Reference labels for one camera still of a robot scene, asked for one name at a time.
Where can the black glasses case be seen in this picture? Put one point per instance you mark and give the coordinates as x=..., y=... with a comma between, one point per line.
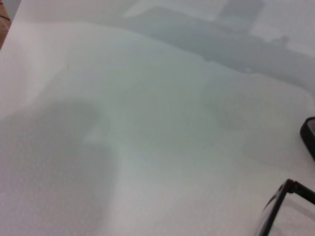
x=306, y=137

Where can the black oval glasses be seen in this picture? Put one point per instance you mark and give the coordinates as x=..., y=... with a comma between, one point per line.
x=305, y=191

